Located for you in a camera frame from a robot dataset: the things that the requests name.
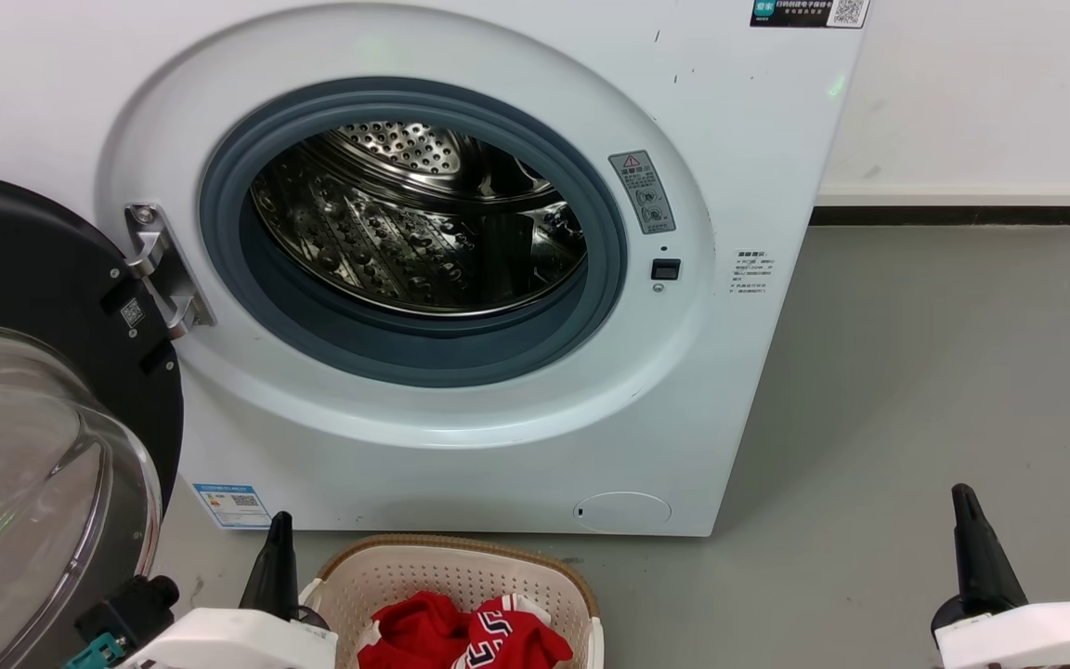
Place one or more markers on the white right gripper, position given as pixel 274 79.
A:
pixel 1037 636

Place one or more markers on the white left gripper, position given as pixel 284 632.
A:
pixel 228 643

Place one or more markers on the red garment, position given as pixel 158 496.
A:
pixel 424 632

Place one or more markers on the cream plastic laundry basket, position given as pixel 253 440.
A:
pixel 461 571

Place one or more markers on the stainless steel washing machine drum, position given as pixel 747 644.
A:
pixel 405 242

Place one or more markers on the black washer door with glass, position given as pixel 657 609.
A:
pixel 15 260

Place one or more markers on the blue energy label sticker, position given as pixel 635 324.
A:
pixel 232 506

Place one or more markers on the grey rubber door gasket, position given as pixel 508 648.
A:
pixel 414 353

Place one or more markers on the small QR code sticker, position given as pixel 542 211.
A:
pixel 132 312

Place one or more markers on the white front-load washing machine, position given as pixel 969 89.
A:
pixel 730 390

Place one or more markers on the silver metal door hinge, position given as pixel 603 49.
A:
pixel 159 260

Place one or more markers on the round filter cover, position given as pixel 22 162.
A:
pixel 623 513

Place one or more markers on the white and black baseboard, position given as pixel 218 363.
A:
pixel 962 197

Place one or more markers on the black door latch socket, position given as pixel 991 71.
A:
pixel 666 269

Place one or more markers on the grey warning sticker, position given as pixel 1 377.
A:
pixel 643 191

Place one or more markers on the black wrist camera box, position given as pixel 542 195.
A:
pixel 131 609

